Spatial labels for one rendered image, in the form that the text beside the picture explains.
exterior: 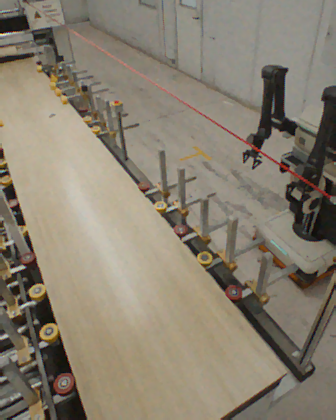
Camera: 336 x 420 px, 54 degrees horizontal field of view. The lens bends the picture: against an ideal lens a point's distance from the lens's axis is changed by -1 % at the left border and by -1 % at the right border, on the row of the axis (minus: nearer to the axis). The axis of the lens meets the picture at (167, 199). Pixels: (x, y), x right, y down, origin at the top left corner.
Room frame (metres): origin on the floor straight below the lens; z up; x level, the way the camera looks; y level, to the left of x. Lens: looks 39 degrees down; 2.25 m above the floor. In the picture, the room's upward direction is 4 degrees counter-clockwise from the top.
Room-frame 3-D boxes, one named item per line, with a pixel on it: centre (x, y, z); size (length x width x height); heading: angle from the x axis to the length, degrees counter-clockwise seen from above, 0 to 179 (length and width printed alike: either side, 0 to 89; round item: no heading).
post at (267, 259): (0.95, -0.42, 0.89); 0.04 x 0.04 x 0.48; 26
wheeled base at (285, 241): (1.91, -1.15, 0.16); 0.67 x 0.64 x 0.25; 116
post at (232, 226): (1.18, -0.31, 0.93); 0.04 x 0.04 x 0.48; 26
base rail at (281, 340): (2.92, 0.55, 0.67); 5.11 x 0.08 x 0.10; 26
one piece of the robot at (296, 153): (1.78, -0.89, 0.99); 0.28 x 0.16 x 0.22; 26
